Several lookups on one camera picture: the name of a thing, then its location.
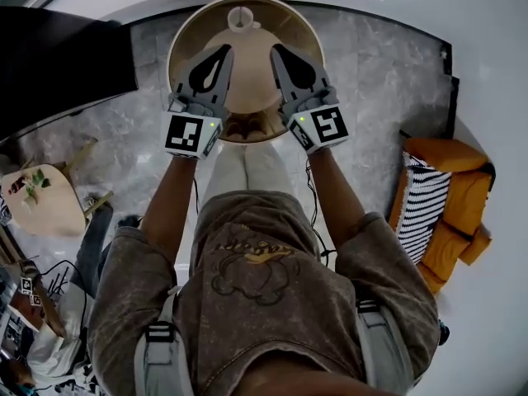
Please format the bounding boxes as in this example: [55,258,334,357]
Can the green leafy plant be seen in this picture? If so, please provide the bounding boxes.
[22,168,53,202]

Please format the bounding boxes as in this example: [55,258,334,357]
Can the person's left forearm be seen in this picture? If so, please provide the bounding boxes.
[139,151,200,266]

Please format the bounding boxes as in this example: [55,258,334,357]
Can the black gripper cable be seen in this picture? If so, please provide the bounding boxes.
[304,158,340,268]
[191,174,204,219]

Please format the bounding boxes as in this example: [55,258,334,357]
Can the white cup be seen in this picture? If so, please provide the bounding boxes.
[226,7,262,34]

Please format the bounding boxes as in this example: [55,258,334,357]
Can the person's white trousers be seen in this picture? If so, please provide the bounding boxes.
[203,141,296,206]

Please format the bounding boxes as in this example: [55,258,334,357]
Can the black cabinet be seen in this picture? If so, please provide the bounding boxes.
[0,5,140,140]

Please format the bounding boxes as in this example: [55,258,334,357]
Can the person's brown printed t-shirt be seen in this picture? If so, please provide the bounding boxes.
[87,189,441,396]

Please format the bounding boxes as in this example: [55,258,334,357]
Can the orange armchair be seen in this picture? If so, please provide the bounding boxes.
[389,136,494,297]

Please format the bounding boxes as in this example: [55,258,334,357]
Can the small light wooden table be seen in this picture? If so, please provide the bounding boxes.
[1,137,116,239]

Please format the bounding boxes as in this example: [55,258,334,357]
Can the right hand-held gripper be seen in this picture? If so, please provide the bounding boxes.
[269,44,351,155]

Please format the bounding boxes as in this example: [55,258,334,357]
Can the grey backpack strap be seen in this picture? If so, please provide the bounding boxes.
[132,285,196,396]
[353,298,417,396]

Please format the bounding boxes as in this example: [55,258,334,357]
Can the person's right forearm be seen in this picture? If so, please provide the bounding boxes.
[307,146,375,263]

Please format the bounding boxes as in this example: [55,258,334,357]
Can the round wooden side table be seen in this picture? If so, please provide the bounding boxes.
[166,0,328,144]

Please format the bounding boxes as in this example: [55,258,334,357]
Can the black white striped cushion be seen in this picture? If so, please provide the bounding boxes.
[394,150,453,266]

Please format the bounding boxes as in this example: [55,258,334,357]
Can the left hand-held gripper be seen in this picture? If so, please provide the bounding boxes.
[164,45,235,163]

